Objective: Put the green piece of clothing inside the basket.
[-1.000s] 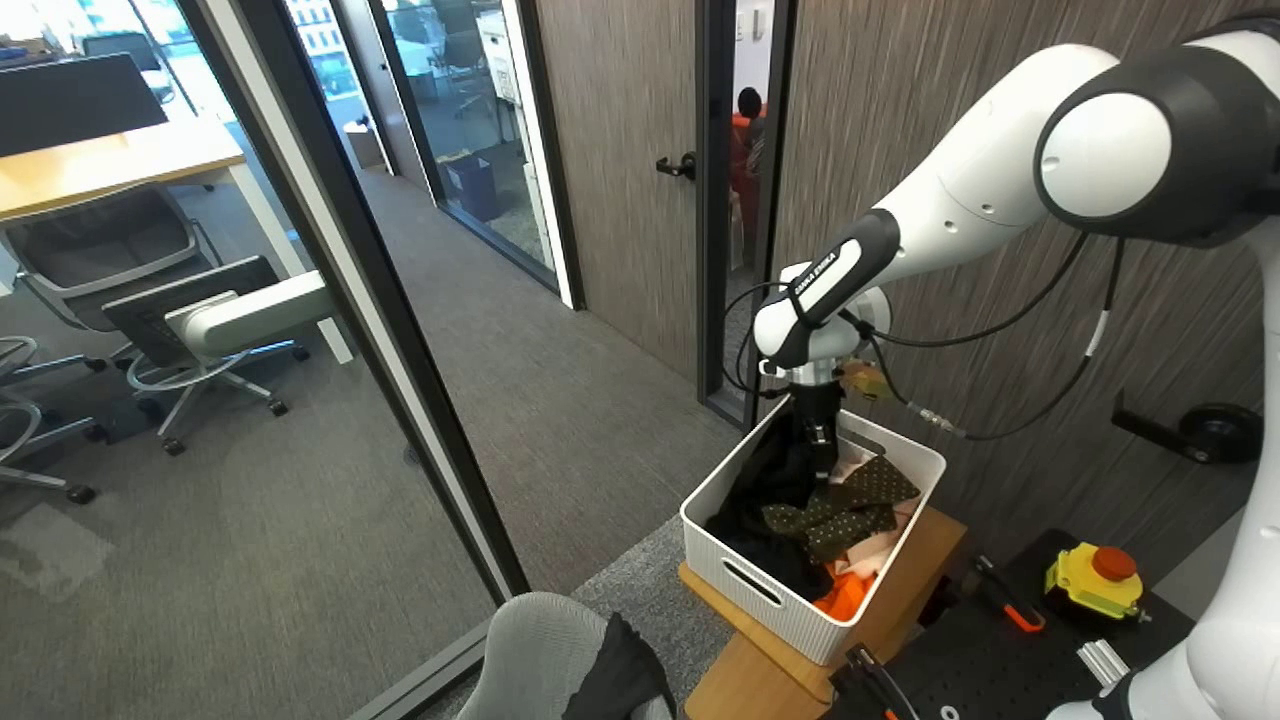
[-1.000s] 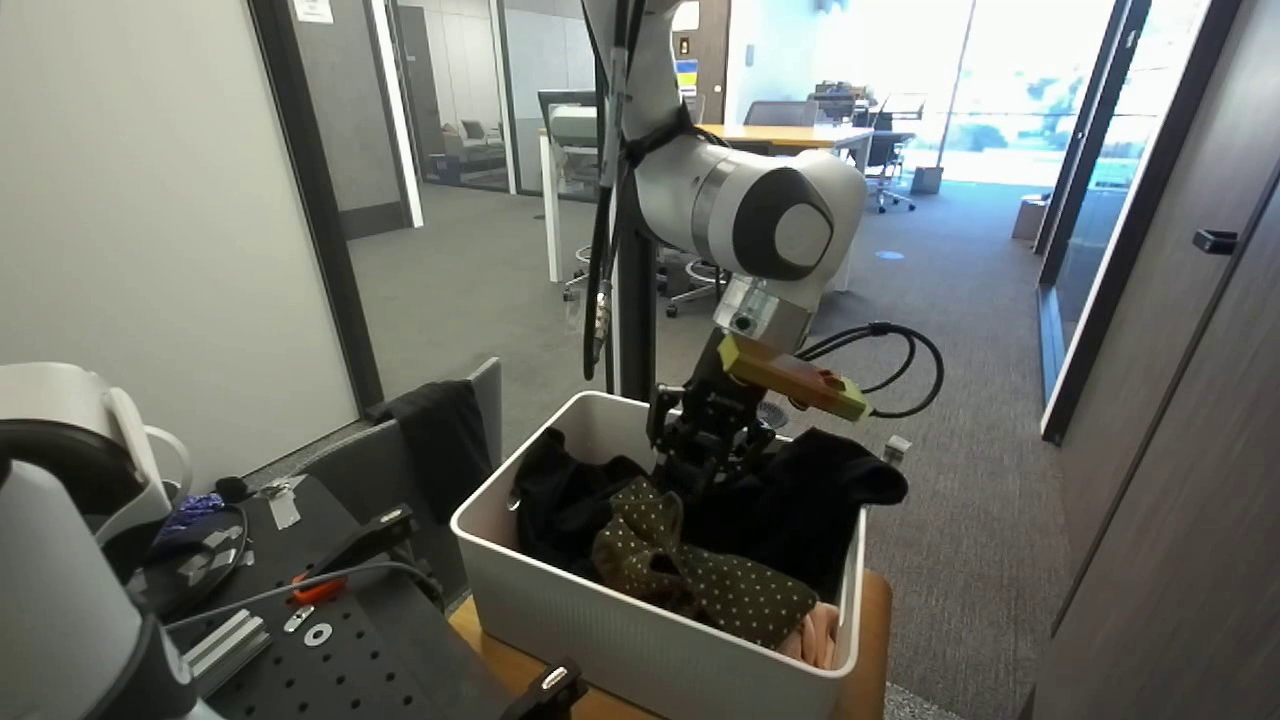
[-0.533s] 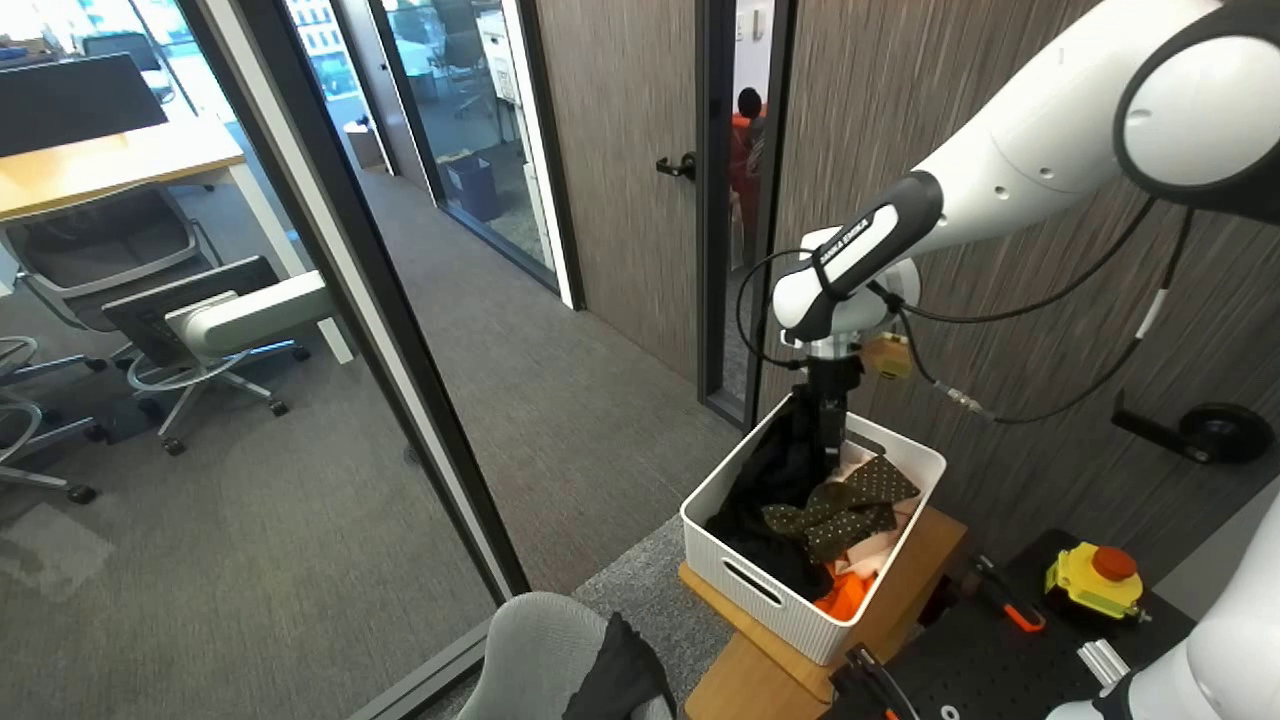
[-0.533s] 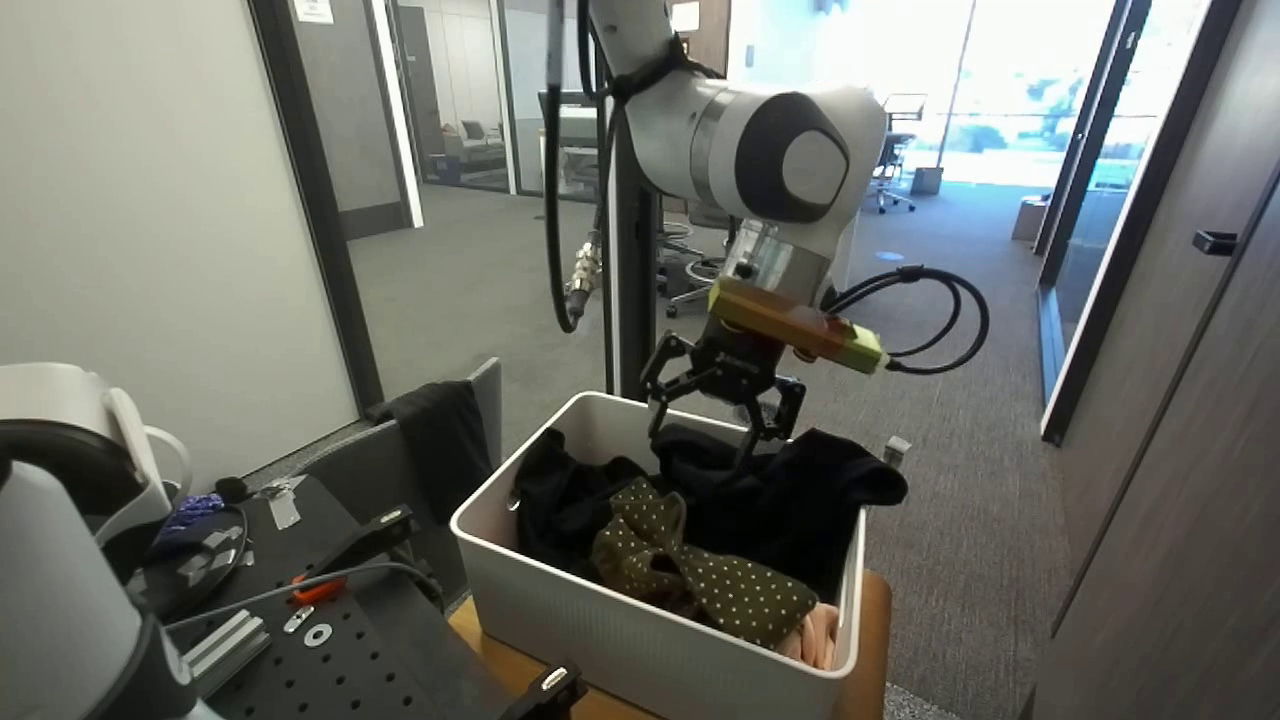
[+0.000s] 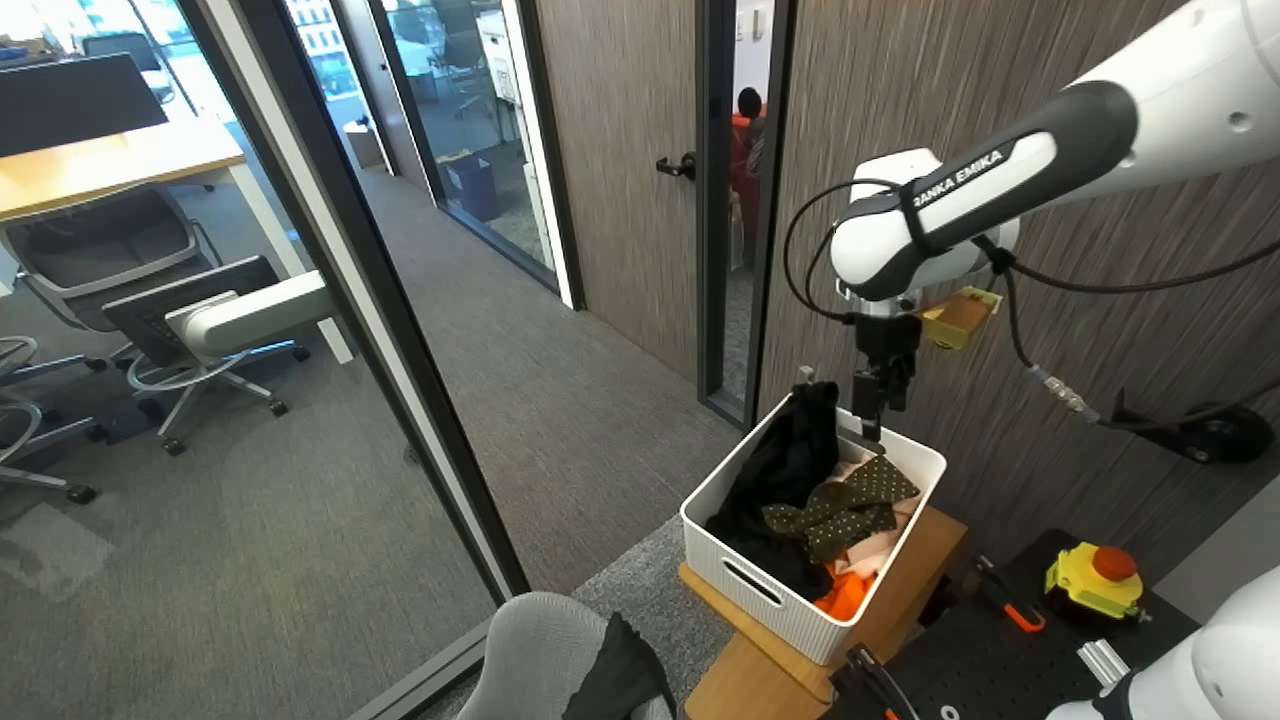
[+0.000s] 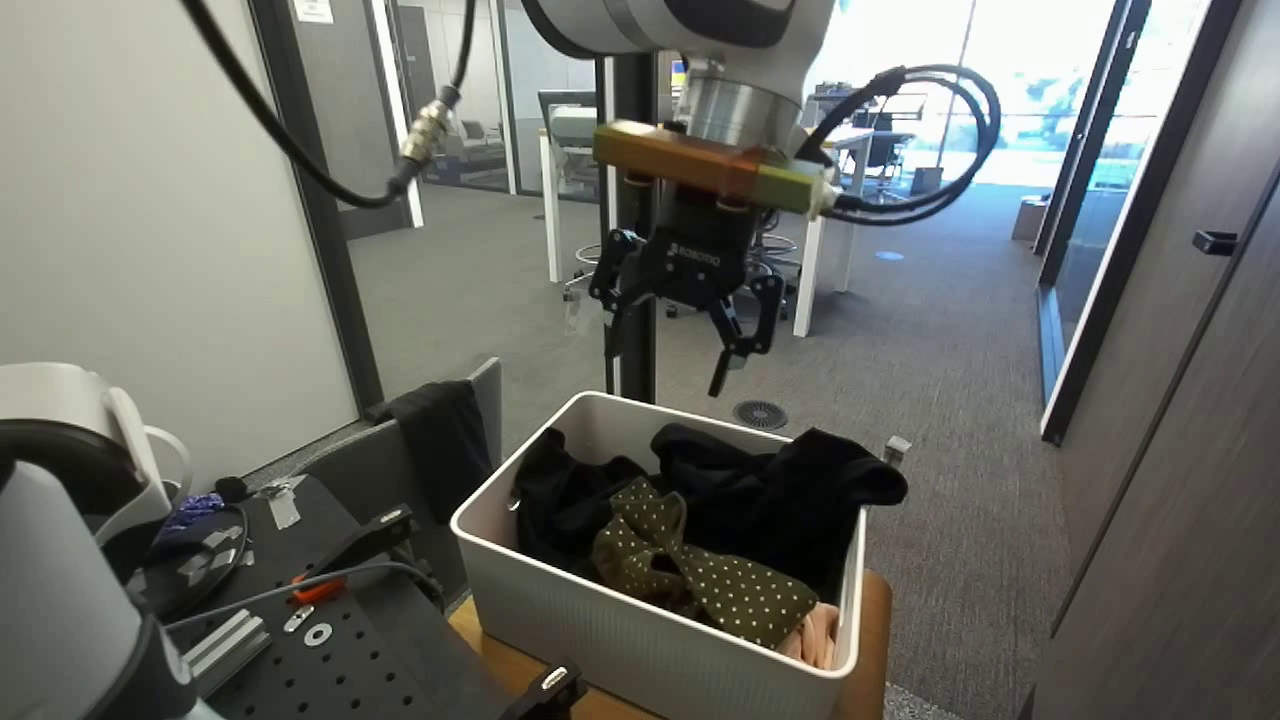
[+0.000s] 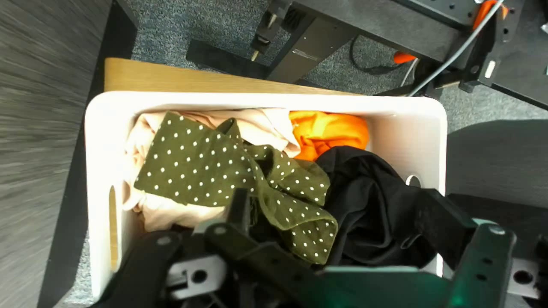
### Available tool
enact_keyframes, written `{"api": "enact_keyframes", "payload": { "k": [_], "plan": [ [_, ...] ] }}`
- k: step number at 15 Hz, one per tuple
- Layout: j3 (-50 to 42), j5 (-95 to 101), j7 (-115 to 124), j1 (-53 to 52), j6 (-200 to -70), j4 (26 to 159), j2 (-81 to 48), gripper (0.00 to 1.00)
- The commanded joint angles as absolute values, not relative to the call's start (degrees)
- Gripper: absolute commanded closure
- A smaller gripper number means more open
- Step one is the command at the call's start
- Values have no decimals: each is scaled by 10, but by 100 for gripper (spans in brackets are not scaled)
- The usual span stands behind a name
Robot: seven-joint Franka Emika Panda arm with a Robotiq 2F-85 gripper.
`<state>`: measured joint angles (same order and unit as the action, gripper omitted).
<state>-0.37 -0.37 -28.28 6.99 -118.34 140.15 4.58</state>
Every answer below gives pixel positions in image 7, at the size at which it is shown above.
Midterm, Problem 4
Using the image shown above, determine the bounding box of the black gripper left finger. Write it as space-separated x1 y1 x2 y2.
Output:
93 189 322 308

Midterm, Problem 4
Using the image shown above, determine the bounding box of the black table clamp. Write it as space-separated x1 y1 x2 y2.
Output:
249 0 290 64

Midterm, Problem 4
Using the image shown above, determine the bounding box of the grey cable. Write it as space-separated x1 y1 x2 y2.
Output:
406 0 511 98

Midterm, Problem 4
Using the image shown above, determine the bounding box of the large black garment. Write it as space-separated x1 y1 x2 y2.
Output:
315 146 435 271

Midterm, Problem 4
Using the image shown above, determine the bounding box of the grey metal table leg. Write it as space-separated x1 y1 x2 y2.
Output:
266 9 363 86

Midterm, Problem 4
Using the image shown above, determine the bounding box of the white plastic basket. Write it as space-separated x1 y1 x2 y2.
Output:
82 91 451 304

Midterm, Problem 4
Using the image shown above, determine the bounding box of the pale pink garment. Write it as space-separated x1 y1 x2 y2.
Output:
122 109 303 233

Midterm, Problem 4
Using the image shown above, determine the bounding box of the green polka dot clothing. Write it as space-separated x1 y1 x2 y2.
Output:
132 112 341 268

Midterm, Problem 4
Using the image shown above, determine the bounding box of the orange garment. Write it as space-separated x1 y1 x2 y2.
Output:
288 110 374 163

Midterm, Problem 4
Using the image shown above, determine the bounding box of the black perforated table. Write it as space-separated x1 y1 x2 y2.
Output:
288 0 548 112

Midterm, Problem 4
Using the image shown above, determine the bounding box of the orange handled tool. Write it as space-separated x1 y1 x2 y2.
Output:
471 0 509 30

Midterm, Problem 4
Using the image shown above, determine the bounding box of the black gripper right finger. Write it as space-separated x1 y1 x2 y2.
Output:
418 189 545 308

